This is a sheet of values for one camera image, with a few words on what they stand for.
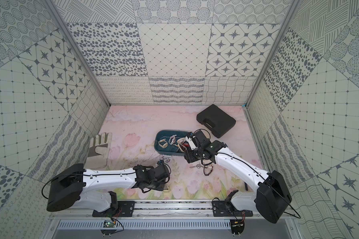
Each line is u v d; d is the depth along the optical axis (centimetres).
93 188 45
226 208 66
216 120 104
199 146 62
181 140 98
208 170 88
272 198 40
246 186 81
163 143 96
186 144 95
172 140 98
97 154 93
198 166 88
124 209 73
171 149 95
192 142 66
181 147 93
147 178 62
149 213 73
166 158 90
